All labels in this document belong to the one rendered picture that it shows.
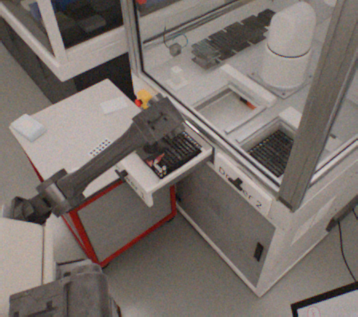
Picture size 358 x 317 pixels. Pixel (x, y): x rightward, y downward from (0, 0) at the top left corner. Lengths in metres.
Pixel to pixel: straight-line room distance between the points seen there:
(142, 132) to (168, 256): 1.53
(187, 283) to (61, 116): 1.14
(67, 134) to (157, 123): 1.10
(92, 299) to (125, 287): 1.75
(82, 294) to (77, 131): 1.44
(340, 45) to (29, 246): 0.81
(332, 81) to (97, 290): 0.70
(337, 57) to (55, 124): 1.43
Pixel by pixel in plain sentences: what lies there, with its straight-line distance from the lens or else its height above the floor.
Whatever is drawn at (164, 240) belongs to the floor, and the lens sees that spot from 2.35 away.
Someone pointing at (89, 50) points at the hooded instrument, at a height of 0.92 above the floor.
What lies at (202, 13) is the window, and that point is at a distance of 1.25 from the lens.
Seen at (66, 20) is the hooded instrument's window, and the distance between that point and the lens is 2.02.
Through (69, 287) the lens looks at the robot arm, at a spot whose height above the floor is 1.62.
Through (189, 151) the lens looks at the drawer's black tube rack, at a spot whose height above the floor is 0.90.
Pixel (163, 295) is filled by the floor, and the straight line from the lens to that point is 2.23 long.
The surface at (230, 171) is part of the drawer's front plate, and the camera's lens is 1.50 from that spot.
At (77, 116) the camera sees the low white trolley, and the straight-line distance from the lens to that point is 1.98.
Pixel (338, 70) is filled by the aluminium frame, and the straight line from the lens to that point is 0.95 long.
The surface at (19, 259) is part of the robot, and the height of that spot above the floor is 1.36.
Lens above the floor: 2.10
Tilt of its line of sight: 48 degrees down
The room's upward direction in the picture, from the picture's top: 2 degrees counter-clockwise
